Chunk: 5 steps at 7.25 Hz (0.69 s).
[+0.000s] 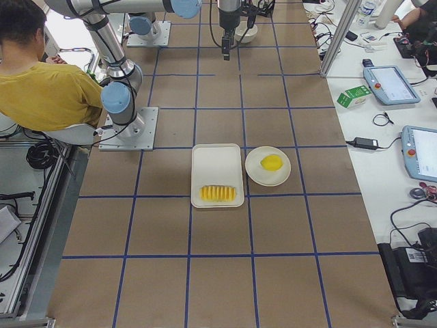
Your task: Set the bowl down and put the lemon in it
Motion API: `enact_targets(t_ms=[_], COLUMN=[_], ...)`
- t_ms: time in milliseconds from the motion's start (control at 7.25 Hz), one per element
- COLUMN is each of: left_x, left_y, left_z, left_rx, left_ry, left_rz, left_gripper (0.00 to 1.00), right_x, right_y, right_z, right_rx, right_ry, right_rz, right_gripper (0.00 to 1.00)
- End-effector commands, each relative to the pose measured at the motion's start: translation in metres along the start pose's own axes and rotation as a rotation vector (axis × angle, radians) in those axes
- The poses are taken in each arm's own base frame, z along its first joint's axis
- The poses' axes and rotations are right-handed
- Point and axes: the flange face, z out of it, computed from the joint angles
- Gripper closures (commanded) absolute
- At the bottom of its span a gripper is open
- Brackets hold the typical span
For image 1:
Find upper blue teach pendant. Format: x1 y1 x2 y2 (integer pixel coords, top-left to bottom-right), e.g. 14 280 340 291
363 66 421 105

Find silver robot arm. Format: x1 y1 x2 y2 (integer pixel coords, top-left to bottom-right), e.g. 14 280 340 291
45 1 202 138
129 12 160 40

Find small black cable loop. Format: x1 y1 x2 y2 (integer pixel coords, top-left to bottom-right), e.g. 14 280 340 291
372 111 395 126

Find yellow lemon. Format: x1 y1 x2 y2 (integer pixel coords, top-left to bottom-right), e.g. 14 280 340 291
260 154 283 172

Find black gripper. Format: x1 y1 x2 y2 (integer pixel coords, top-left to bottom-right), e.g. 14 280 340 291
218 0 242 61

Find black equipment case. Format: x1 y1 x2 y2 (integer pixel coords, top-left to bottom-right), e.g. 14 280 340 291
378 228 436 320

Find white ceramic bowl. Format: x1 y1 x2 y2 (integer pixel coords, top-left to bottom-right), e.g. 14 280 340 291
235 20 258 44

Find lower blue teach pendant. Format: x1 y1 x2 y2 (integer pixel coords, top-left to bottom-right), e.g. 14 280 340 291
401 126 436 182

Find clear plastic water bottle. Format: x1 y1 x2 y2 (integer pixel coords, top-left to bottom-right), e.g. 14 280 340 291
356 0 376 28

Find sliced yellow pineapple toy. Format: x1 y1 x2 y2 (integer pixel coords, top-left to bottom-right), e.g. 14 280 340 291
199 185 236 202

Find cream rectangular tray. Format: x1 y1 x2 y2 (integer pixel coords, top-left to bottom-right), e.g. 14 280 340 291
191 143 244 208

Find person in yellow shirt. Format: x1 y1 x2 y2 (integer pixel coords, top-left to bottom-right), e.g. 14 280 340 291
1 1 103 131

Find aluminium frame post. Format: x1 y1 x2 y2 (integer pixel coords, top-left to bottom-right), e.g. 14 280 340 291
320 0 361 77

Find black power adapter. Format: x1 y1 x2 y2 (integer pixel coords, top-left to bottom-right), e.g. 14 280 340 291
354 137 379 150

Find white chair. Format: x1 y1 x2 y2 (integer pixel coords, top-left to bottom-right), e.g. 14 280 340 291
0 112 96 148

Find blue teach pendant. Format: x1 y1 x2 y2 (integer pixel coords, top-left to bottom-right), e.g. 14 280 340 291
401 126 436 182
363 66 421 105

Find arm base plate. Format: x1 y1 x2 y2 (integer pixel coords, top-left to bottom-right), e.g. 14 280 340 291
98 107 159 151
127 16 171 48

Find green white carton box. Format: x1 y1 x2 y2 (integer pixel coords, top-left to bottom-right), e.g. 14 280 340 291
337 85 371 109

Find round cream plate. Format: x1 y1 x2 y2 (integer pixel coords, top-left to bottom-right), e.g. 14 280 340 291
245 146 292 187

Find black coiled cable bundle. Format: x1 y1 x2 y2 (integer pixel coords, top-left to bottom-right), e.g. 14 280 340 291
26 139 61 171

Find white paper roll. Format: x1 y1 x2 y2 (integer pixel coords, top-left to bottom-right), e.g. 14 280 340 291
374 0 404 29

